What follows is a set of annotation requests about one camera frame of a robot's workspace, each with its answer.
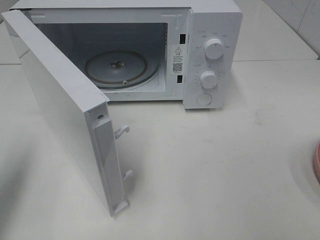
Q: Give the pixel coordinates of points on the upper white power knob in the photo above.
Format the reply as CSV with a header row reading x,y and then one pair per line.
x,y
214,48

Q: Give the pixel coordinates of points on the white microwave door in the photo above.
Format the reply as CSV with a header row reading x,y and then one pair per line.
x,y
74,107

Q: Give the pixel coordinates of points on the round door release button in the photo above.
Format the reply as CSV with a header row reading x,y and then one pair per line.
x,y
204,99

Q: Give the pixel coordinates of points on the white microwave oven body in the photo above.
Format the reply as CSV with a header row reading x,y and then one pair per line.
x,y
173,31

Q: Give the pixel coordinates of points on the white timer knob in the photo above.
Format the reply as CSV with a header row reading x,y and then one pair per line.
x,y
208,79

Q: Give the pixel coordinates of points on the pink round plate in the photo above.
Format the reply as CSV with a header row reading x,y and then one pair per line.
x,y
316,162

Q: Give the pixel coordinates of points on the glass microwave turntable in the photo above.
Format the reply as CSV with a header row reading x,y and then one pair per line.
x,y
119,69

